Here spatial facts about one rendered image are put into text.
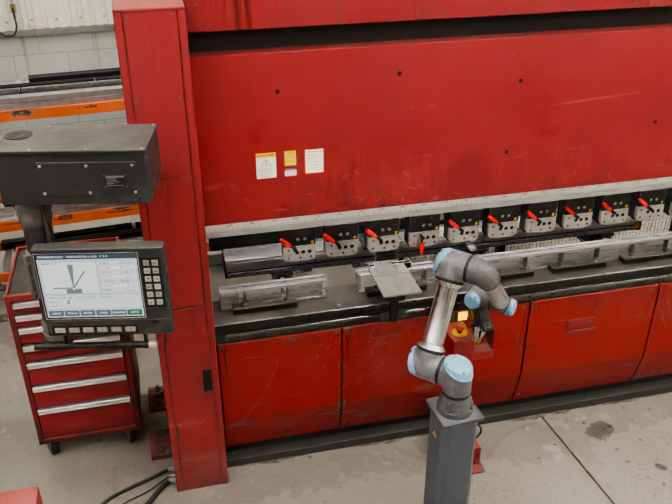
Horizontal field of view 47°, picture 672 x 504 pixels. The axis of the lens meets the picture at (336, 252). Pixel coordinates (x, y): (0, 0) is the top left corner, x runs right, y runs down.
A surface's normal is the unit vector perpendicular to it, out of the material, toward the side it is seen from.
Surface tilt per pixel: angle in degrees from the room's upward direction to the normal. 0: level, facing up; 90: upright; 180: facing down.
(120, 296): 90
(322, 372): 90
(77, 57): 90
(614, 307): 90
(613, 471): 0
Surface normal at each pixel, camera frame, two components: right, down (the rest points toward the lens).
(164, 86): 0.23, 0.47
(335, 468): 0.00, -0.88
